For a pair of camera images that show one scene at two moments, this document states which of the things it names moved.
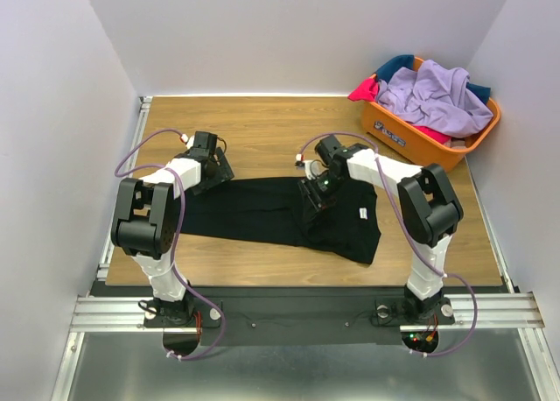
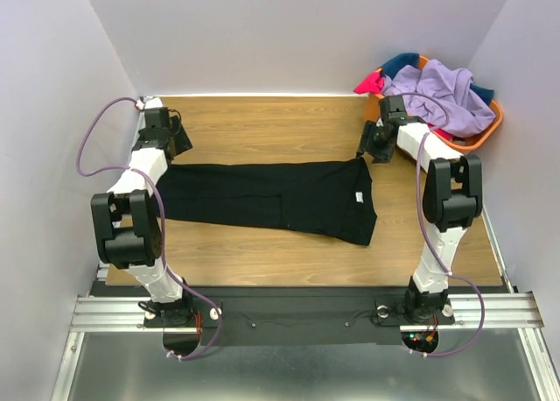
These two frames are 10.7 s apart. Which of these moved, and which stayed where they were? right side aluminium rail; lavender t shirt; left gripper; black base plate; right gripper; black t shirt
Moved: black t shirt; left gripper; right gripper
Stayed: lavender t shirt; black base plate; right side aluminium rail
